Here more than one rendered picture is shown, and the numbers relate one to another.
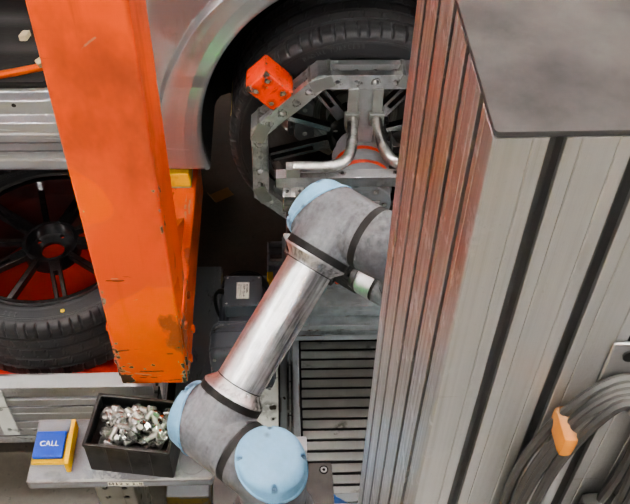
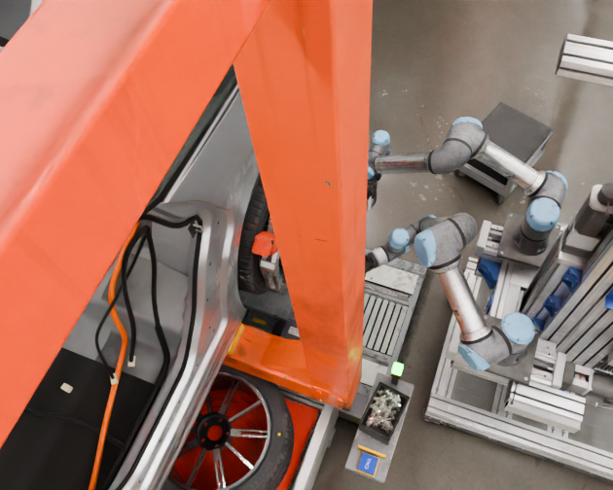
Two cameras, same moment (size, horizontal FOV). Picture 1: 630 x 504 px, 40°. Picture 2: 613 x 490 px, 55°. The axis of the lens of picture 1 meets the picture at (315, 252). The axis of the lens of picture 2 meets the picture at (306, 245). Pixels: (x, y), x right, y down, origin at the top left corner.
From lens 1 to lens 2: 1.53 m
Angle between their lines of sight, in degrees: 35
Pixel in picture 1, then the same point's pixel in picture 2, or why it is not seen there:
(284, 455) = (520, 320)
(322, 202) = (439, 243)
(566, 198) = not seen: outside the picture
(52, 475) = (384, 467)
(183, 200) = (253, 333)
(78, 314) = (285, 425)
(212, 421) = (492, 345)
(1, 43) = (59, 407)
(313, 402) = not seen: hidden behind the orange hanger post
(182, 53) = (228, 280)
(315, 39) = (261, 206)
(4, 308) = (262, 470)
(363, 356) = not seen: hidden behind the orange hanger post
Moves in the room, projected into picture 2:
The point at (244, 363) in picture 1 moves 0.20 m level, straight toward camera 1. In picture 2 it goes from (476, 318) to (537, 332)
